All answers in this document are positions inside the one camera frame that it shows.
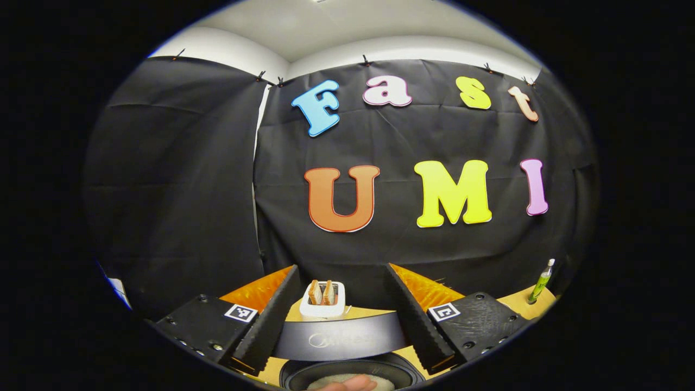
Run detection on black and silver rice cooker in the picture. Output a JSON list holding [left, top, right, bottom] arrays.
[[271, 311, 427, 391]]

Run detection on green tea bottle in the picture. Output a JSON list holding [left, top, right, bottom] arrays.
[[527, 258, 556, 305]]

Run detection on black backdrop cloth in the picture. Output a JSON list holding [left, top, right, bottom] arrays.
[[84, 57, 601, 321]]

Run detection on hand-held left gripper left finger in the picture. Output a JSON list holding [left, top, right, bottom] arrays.
[[154, 264, 303, 375]]

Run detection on white rice heap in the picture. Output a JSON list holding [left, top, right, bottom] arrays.
[[307, 373, 396, 391]]

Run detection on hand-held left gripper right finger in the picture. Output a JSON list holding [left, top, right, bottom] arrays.
[[383, 263, 530, 374]]

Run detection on white toaster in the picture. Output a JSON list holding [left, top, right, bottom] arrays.
[[299, 281, 346, 318]]

